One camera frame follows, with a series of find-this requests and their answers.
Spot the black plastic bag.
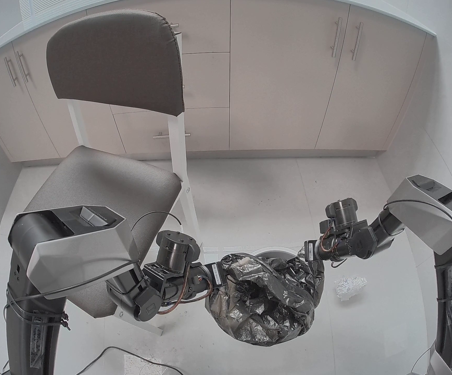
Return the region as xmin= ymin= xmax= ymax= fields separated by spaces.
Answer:
xmin=204 ymin=250 xmax=326 ymax=347

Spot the black cable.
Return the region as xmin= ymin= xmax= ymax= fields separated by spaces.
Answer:
xmin=383 ymin=198 xmax=452 ymax=282
xmin=3 ymin=210 xmax=183 ymax=319
xmin=75 ymin=345 xmax=184 ymax=375

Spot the white trash bin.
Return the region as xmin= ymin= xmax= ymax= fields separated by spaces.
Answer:
xmin=254 ymin=246 xmax=299 ymax=260

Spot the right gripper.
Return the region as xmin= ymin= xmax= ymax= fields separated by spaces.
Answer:
xmin=303 ymin=239 xmax=330 ymax=263

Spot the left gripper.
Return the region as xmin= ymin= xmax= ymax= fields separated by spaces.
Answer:
xmin=209 ymin=260 xmax=236 ymax=291

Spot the crumpled white paper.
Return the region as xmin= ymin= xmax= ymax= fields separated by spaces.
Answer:
xmin=334 ymin=275 xmax=368 ymax=302

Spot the beige cabinet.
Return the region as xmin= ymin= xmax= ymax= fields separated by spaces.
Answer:
xmin=0 ymin=0 xmax=438 ymax=164

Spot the grey padded chair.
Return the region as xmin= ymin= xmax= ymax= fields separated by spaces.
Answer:
xmin=23 ymin=9 xmax=202 ymax=337

